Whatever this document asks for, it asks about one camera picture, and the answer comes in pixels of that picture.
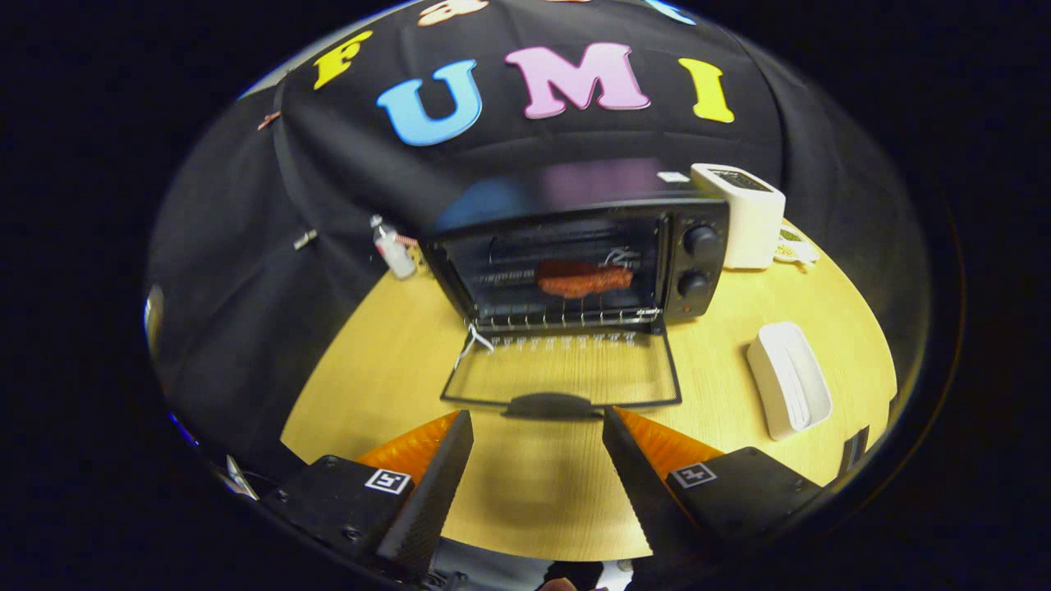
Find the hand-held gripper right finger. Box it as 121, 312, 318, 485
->
602, 406, 824, 577

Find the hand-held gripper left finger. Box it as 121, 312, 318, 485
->
275, 410, 475, 584

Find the reddish brown steak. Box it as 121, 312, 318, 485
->
535, 259, 635, 300

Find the black toaster oven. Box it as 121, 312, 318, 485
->
419, 158, 730, 421

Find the white bread toaster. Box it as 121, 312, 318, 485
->
690, 163, 787, 271

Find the white rectangular plate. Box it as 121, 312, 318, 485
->
746, 321, 833, 442

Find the clear plastic bottle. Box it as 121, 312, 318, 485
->
369, 215, 418, 281

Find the white divided seasoning dish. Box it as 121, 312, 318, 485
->
773, 227, 820, 266

